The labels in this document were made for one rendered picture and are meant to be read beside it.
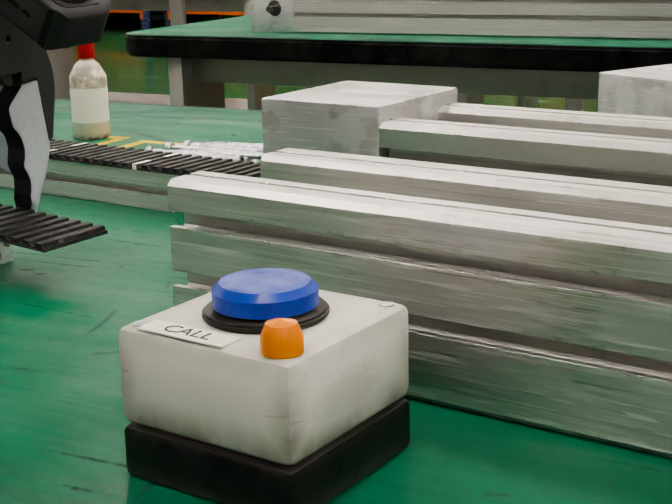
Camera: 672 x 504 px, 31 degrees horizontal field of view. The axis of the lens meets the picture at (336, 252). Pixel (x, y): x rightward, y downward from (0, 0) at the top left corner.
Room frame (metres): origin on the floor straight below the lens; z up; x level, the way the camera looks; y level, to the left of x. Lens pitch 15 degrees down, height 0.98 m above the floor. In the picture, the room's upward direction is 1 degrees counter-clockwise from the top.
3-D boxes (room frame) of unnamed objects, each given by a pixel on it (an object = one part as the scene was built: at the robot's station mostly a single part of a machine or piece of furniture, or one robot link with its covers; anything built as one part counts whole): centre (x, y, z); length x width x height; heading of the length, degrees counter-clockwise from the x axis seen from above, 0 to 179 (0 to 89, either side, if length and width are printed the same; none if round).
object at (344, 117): (0.77, -0.01, 0.83); 0.12 x 0.09 x 0.10; 145
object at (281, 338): (0.39, 0.02, 0.85); 0.02 x 0.02 x 0.01
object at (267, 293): (0.43, 0.03, 0.84); 0.04 x 0.04 x 0.02
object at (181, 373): (0.43, 0.02, 0.81); 0.10 x 0.08 x 0.06; 145
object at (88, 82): (1.20, 0.24, 0.84); 0.04 x 0.04 x 0.12
